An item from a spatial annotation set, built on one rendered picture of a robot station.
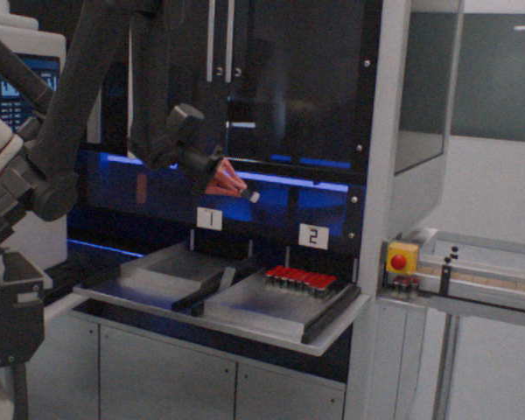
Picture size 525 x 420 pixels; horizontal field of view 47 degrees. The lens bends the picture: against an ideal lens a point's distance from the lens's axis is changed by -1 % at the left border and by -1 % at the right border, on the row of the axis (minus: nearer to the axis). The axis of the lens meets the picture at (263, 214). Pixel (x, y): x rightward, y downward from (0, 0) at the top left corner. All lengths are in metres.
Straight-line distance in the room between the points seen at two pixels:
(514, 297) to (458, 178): 4.56
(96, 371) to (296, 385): 0.78
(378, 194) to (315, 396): 0.64
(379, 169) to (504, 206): 4.67
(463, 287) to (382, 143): 0.46
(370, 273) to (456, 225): 4.67
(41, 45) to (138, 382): 1.15
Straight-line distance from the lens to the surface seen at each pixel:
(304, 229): 1.72
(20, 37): 1.90
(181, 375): 2.08
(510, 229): 6.29
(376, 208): 1.65
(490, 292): 1.75
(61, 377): 2.44
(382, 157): 1.62
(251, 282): 1.68
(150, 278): 1.69
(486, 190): 6.25
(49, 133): 1.02
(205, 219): 1.86
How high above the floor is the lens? 1.43
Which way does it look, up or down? 12 degrees down
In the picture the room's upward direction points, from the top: 3 degrees clockwise
